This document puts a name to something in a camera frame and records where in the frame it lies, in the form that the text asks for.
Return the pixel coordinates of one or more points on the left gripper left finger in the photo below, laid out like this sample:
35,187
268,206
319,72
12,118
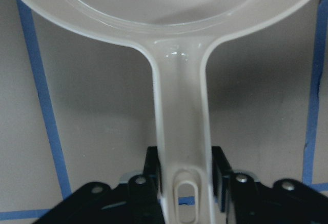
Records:
132,201

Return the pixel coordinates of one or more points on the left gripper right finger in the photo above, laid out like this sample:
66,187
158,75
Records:
244,199

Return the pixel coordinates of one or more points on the beige plastic dustpan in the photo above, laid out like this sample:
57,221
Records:
177,37

